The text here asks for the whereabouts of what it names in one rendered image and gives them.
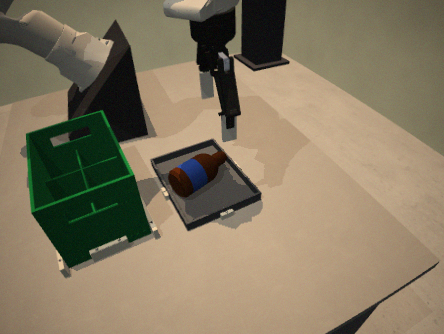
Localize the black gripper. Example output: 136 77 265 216
189 6 241 142

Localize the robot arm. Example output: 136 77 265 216
0 0 239 93

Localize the dark green divided crate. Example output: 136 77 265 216
26 110 152 268

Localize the brown bottle with blue label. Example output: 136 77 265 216
168 151 227 197

